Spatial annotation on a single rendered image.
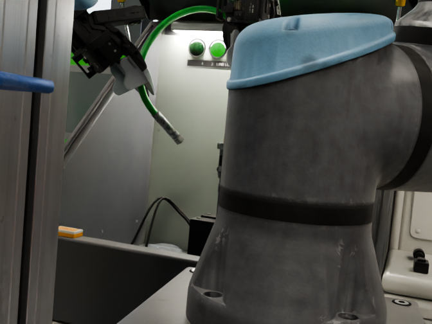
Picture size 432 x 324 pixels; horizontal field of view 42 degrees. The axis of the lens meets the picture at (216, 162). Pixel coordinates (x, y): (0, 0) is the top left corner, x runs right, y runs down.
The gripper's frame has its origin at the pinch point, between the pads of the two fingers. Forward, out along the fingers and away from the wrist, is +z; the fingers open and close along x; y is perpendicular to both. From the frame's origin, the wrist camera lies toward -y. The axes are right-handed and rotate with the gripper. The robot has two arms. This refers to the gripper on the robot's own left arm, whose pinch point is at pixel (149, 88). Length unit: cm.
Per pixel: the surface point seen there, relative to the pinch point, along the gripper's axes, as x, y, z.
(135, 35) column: -329, -218, 14
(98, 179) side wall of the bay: -26.7, 10.6, 11.7
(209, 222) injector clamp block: -0.4, 8.7, 28.7
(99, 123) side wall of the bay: -23.3, 2.5, 2.0
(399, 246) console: 28, -4, 49
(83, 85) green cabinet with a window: -274, -122, 13
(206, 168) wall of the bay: -28.4, -15.0, 31.0
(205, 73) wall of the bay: -24.8, -31.2, 11.8
